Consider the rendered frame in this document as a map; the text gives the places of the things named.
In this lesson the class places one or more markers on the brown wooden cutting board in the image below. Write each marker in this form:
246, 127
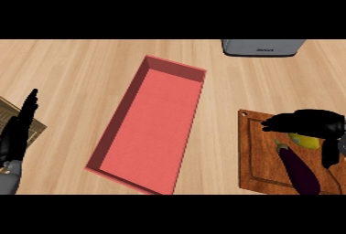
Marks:
263, 158

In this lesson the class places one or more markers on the red cardboard box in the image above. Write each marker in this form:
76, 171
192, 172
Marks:
151, 122

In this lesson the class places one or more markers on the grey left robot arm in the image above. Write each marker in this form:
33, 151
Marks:
8, 179

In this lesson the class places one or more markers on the purple eggplant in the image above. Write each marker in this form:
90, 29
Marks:
299, 170

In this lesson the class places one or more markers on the tan slatted wooden crate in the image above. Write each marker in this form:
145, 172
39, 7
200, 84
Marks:
34, 128

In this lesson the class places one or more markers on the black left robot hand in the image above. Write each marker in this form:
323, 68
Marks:
19, 128

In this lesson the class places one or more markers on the yellow lemon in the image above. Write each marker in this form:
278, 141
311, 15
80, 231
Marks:
306, 141

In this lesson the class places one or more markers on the grey appliance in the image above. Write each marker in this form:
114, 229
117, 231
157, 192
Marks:
263, 47

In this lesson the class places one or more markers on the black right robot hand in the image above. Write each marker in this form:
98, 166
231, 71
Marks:
311, 122

